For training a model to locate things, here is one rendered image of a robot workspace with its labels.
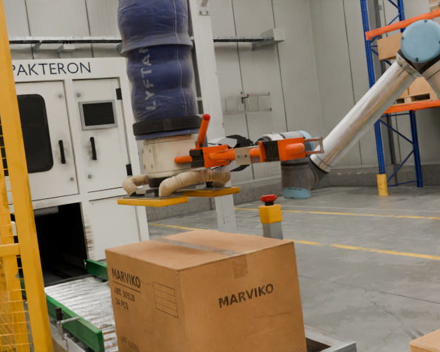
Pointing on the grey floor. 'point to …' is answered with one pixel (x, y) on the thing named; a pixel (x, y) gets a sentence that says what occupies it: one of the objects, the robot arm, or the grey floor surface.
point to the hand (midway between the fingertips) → (214, 156)
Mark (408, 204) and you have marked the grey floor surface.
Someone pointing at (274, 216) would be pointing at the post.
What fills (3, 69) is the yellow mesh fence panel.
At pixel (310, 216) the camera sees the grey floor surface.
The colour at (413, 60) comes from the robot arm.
